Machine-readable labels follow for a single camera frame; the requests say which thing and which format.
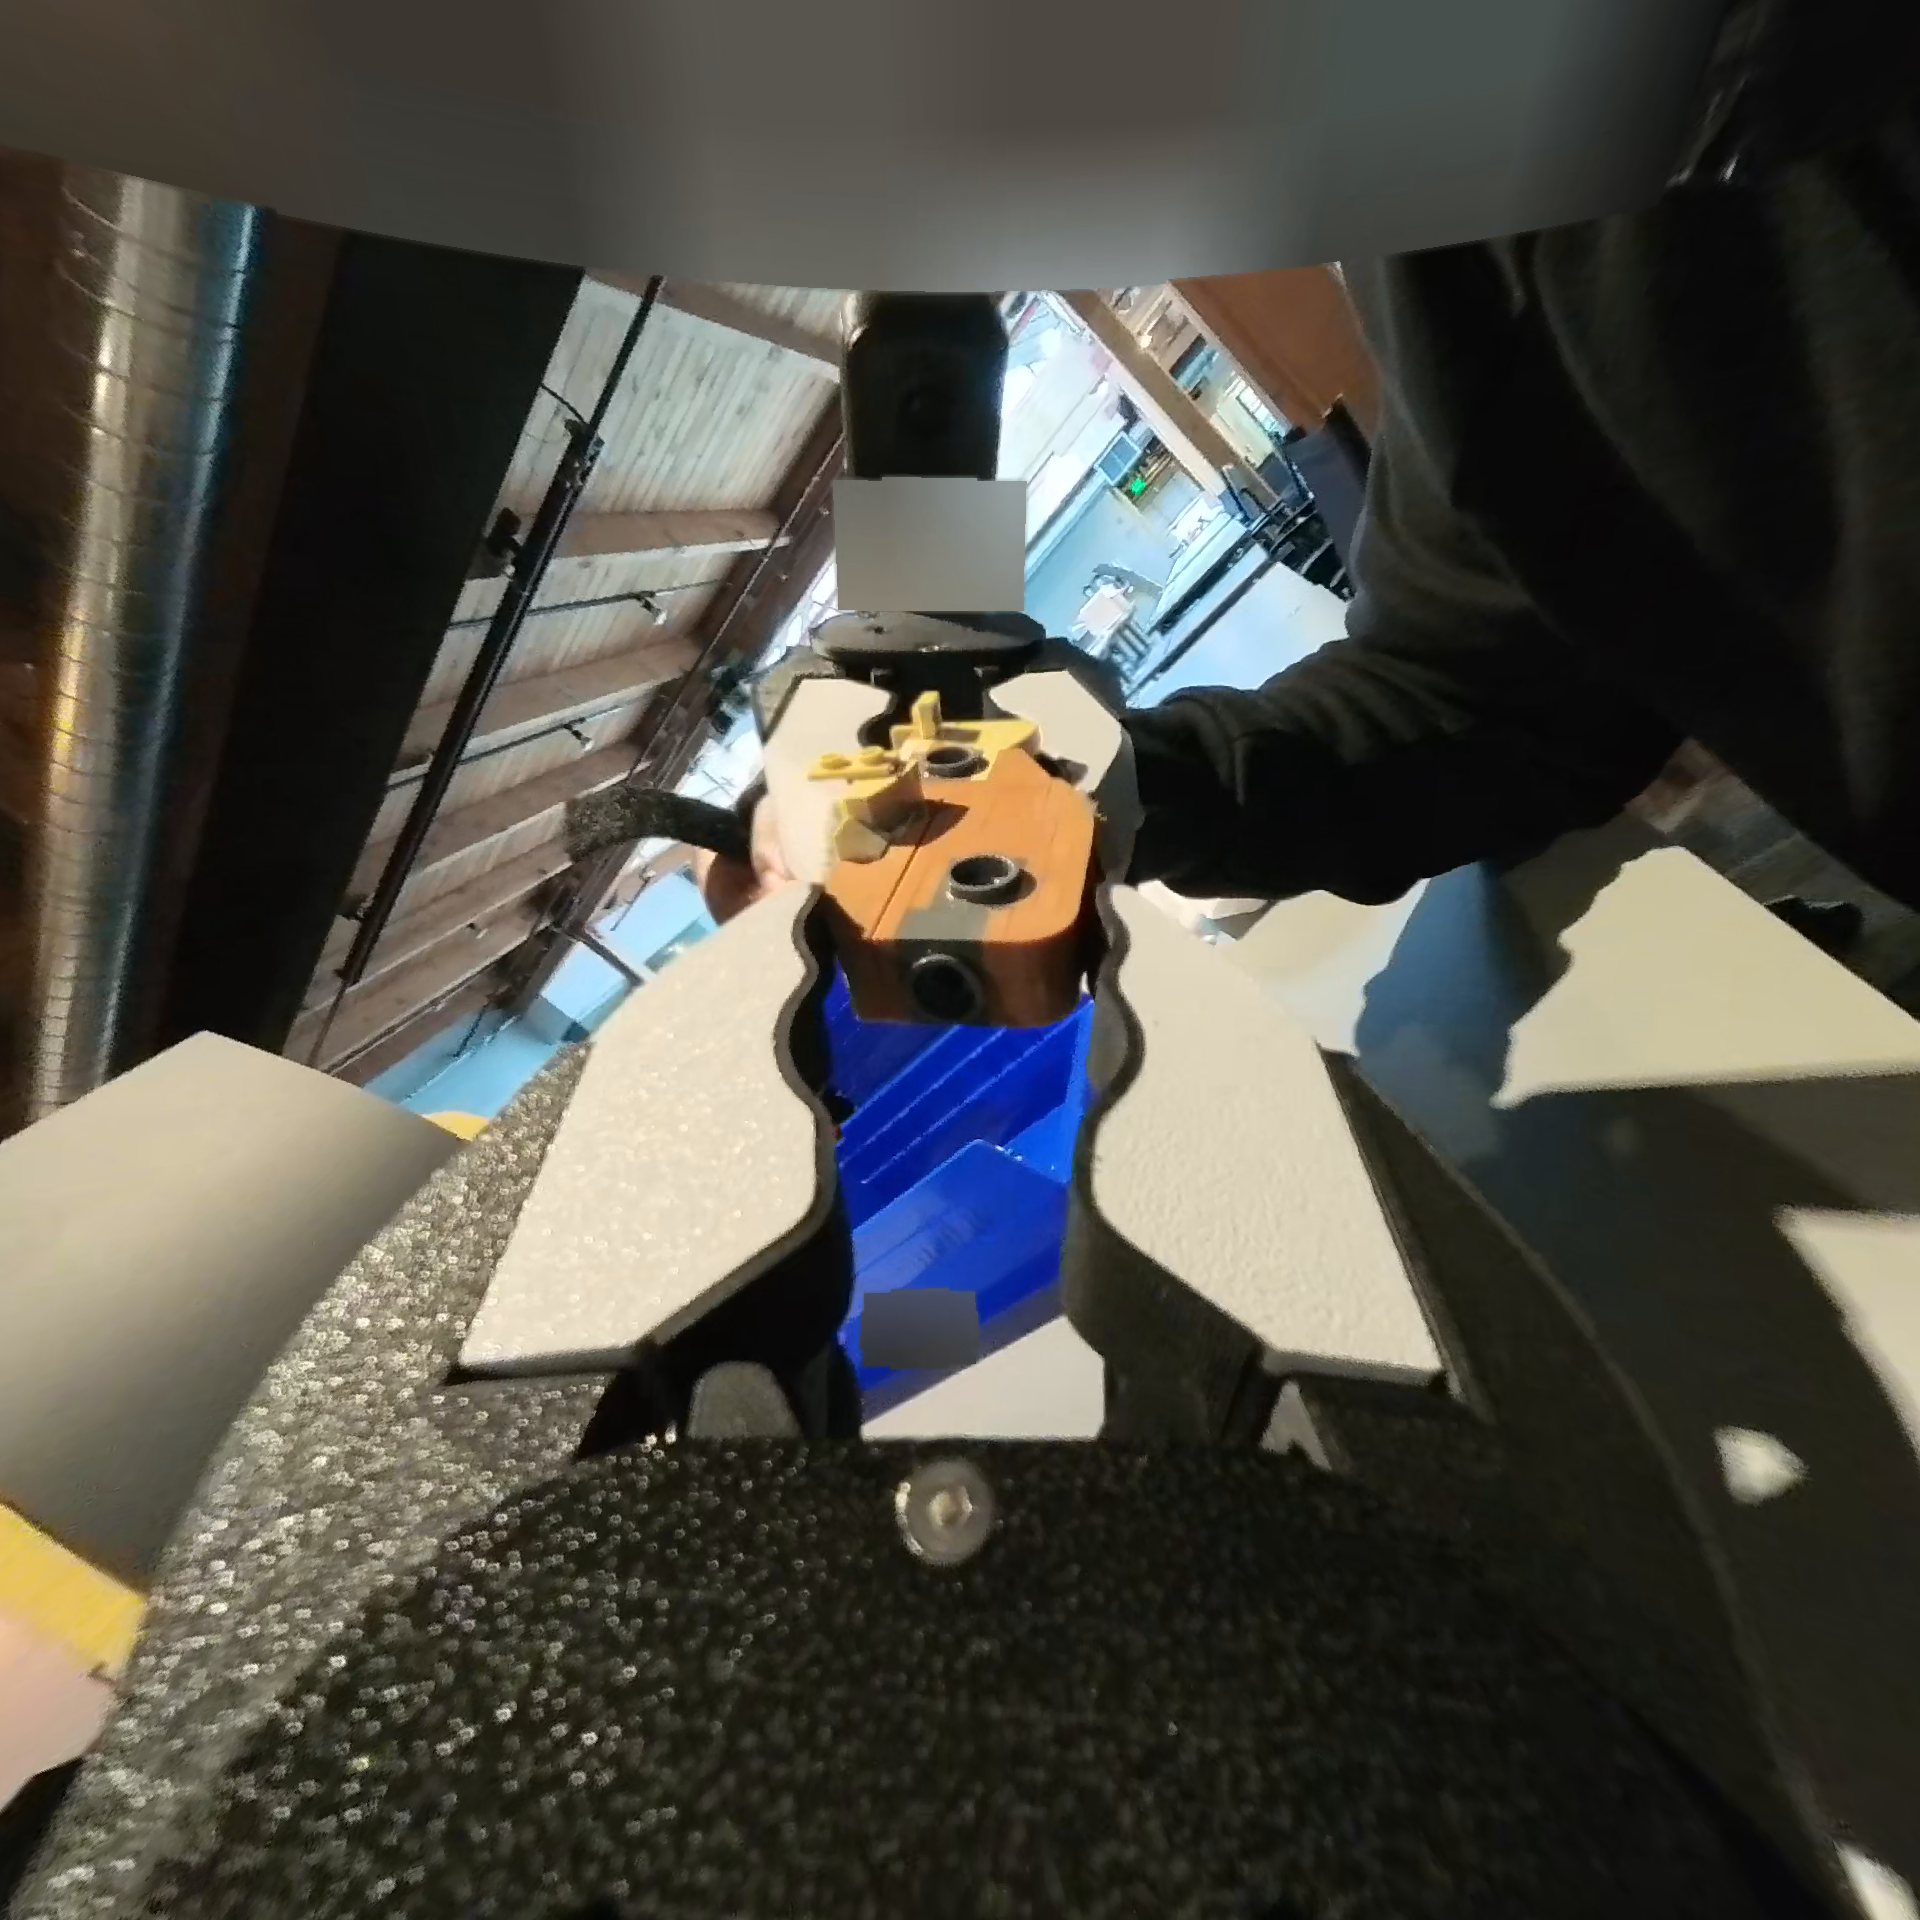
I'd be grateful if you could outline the brown and tan brick model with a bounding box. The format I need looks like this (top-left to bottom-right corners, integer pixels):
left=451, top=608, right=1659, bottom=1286
left=808, top=687, right=1108, bottom=1032

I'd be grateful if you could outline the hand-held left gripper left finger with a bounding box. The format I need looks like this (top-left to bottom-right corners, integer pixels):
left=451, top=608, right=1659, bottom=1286
left=453, top=883, right=865, bottom=1380

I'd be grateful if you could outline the black steel column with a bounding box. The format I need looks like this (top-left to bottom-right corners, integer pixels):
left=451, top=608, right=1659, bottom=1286
left=207, top=224, right=592, bottom=1071

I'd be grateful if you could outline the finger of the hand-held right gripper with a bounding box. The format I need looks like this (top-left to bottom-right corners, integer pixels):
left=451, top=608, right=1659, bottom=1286
left=762, top=675, right=890, bottom=891
left=996, top=666, right=1148, bottom=891

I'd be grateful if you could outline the person's right forearm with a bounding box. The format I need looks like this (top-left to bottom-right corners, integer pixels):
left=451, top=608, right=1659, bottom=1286
left=1116, top=628, right=1703, bottom=907

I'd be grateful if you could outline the blue plastic bin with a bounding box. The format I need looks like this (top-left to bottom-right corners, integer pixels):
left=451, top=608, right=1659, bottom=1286
left=815, top=975, right=1108, bottom=1421

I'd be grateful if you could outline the silver ventilation duct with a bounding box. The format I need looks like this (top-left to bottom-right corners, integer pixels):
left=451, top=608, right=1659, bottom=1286
left=43, top=165, right=269, bottom=1114

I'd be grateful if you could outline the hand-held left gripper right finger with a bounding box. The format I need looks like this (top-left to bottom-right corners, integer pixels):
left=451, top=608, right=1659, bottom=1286
left=1061, top=883, right=1452, bottom=1389

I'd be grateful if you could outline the black ceiling rail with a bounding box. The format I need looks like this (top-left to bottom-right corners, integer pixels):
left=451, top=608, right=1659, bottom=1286
left=334, top=274, right=666, bottom=984

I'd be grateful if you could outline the person's right hand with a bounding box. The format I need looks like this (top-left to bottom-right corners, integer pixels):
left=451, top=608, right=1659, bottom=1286
left=703, top=794, right=796, bottom=920

